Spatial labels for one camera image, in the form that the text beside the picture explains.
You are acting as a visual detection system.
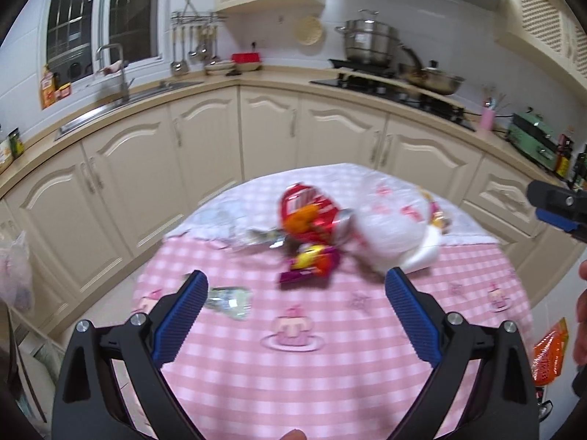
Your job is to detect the cream woven wall plate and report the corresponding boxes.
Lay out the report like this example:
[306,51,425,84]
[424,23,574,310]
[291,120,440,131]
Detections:
[298,15,326,47]

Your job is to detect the cream kitchen base cabinets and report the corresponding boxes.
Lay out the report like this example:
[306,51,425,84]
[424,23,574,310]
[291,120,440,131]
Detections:
[0,80,587,331]

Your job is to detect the orange candy wrapper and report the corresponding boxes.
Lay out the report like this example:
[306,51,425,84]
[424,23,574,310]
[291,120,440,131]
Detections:
[316,246,344,278]

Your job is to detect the clear printed plastic wrapper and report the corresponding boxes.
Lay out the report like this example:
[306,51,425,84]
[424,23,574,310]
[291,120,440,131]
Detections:
[202,284,254,320]

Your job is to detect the steel sink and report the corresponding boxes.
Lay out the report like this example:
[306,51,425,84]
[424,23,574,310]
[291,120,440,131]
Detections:
[55,80,205,140]

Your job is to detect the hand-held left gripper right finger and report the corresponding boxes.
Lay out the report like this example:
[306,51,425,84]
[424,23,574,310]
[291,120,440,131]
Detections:
[385,267,538,440]

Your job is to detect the pink utensil holder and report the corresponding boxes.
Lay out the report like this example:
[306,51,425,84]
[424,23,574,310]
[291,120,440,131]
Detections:
[479,85,512,133]

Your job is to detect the kitchen window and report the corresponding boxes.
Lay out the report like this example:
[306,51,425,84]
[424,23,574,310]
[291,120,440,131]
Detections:
[46,0,164,78]

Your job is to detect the orange packet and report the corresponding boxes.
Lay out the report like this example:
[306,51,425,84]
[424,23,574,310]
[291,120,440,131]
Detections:
[40,63,58,110]

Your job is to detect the person's right hand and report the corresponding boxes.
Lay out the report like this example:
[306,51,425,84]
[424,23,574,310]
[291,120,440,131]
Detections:
[574,260,587,364]

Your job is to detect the steel pan with lid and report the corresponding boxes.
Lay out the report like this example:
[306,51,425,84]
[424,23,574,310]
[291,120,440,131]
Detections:
[398,48,465,96]

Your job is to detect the hanging utensil rack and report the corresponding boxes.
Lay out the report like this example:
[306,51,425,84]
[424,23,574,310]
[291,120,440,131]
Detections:
[171,0,227,27]

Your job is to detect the dark sauce bottle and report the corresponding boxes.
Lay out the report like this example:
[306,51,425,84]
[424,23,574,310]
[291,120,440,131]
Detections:
[555,131,574,179]
[571,144,587,191]

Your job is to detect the red snack packet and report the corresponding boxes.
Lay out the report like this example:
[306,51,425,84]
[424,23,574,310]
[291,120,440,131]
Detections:
[279,182,356,245]

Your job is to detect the purple yellow candy wrapper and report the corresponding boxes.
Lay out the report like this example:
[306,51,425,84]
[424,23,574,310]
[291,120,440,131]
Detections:
[276,244,328,289]

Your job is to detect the orange printed bag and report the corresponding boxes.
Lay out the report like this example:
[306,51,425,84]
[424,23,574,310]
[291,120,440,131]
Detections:
[531,317,570,386]

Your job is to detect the green jar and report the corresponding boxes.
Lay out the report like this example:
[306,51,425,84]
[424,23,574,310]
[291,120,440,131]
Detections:
[8,127,25,160]

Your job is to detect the black gas stove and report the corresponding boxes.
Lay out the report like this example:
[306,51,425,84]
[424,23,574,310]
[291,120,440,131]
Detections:
[309,57,478,133]

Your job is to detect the steel ladle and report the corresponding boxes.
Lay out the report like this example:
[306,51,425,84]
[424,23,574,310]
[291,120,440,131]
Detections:
[189,25,209,61]
[171,25,191,76]

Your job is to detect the steel faucet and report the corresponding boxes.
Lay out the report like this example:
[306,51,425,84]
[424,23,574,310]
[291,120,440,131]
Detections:
[94,43,136,104]

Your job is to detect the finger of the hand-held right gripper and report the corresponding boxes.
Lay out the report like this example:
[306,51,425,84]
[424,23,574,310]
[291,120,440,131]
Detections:
[526,180,587,214]
[535,208,587,245]

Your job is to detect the steel steamer pot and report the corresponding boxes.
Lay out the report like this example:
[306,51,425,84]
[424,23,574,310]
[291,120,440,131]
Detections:
[335,9,402,65]

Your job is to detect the white plastic bag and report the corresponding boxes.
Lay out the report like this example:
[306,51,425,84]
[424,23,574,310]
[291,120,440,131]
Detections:
[351,172,436,272]

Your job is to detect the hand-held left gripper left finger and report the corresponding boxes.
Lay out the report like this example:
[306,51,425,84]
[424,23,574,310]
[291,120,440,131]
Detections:
[52,269,209,440]

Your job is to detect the translucent plastic bag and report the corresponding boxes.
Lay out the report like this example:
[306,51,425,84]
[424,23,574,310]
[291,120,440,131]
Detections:
[0,231,36,312]

